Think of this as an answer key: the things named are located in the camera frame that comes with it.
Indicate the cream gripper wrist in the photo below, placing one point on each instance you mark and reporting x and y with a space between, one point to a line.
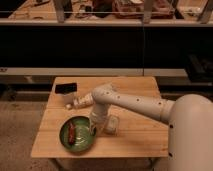
97 122

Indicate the green ceramic bowl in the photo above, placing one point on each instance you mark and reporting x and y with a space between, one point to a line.
83 138

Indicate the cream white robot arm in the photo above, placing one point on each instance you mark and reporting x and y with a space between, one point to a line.
189 120

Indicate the beige rectangular sponge block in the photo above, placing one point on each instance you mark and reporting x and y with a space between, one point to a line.
112 124

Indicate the clear plastic bottle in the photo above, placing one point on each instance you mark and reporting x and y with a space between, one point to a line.
82 102

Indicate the red chili pepper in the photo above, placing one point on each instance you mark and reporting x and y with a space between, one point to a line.
71 138

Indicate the wooden table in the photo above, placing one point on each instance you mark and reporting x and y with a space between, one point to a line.
137 137

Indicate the black box on white cup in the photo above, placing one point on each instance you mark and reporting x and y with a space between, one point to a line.
66 92

